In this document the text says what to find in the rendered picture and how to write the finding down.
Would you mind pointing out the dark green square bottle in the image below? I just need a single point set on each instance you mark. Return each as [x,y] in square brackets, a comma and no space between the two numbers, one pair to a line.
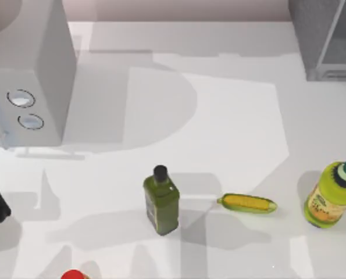
[162,205]

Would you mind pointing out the yellow corn cob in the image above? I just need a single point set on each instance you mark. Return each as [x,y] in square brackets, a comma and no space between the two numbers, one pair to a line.
[246,203]

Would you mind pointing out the small microwave knob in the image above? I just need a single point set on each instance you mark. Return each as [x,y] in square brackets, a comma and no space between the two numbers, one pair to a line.
[30,121]

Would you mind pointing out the large microwave knob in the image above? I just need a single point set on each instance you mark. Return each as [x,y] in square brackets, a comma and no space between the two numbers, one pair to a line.
[21,98]

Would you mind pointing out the pale microwave oven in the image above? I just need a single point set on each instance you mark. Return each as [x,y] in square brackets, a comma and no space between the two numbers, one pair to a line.
[30,52]

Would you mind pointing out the red bottle cap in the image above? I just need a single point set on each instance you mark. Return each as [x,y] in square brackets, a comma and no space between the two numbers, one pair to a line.
[73,275]

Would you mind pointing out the yellow-green bottle with teal cap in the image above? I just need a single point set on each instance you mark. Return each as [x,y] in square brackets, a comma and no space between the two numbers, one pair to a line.
[331,197]

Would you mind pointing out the grey cabinet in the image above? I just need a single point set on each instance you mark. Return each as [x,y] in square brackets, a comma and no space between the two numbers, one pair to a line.
[326,35]

